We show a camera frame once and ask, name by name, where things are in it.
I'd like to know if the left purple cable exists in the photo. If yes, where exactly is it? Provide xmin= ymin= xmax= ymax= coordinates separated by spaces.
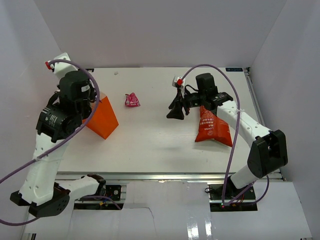
xmin=0 ymin=59 xmax=101 ymax=226

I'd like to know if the red chips bag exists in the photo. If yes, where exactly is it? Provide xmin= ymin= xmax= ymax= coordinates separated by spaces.
xmin=194 ymin=106 xmax=233 ymax=147

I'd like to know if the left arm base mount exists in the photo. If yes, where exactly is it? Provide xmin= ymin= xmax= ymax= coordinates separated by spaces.
xmin=73 ymin=185 xmax=124 ymax=211

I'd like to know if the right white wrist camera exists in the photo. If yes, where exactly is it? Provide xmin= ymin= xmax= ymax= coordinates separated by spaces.
xmin=172 ymin=76 xmax=186 ymax=95

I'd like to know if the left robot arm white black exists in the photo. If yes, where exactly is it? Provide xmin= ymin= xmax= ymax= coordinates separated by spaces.
xmin=10 ymin=70 xmax=106 ymax=218

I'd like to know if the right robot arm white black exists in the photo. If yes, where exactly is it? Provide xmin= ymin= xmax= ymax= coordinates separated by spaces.
xmin=166 ymin=73 xmax=288 ymax=200

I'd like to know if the orange paper bag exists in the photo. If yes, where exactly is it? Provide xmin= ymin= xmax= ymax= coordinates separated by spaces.
xmin=86 ymin=92 xmax=119 ymax=140

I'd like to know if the blue table label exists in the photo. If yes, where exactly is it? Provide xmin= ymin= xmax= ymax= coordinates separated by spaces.
xmin=225 ymin=67 xmax=243 ymax=72

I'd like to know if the purple cable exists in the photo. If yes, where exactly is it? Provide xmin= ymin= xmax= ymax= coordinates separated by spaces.
xmin=0 ymin=59 xmax=101 ymax=226
xmin=181 ymin=64 xmax=271 ymax=207

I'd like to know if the aluminium rail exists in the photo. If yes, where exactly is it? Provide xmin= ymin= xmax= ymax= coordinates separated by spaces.
xmin=56 ymin=171 xmax=283 ymax=182
xmin=244 ymin=66 xmax=286 ymax=181

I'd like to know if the aluminium front rail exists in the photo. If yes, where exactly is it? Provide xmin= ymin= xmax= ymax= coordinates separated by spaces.
xmin=56 ymin=171 xmax=283 ymax=182

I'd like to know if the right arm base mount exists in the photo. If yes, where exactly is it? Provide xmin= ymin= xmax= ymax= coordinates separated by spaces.
xmin=204 ymin=183 xmax=258 ymax=212

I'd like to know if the pink snack packet left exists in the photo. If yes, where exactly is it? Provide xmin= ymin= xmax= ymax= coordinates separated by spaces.
xmin=124 ymin=92 xmax=141 ymax=108

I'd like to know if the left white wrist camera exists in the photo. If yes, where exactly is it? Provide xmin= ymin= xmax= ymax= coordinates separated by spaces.
xmin=45 ymin=52 xmax=77 ymax=80

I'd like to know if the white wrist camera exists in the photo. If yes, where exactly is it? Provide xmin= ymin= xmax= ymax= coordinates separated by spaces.
xmin=45 ymin=52 xmax=77 ymax=80
xmin=172 ymin=76 xmax=186 ymax=95

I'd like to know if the black label top left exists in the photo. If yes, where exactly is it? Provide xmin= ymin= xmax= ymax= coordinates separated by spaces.
xmin=86 ymin=68 xmax=95 ymax=73

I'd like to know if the aluminium right side rail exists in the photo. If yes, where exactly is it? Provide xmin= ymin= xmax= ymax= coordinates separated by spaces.
xmin=244 ymin=66 xmax=286 ymax=181

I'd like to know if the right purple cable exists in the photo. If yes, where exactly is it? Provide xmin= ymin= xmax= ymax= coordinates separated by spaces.
xmin=181 ymin=64 xmax=271 ymax=207

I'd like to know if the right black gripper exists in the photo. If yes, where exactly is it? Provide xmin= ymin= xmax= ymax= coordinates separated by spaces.
xmin=166 ymin=88 xmax=206 ymax=120

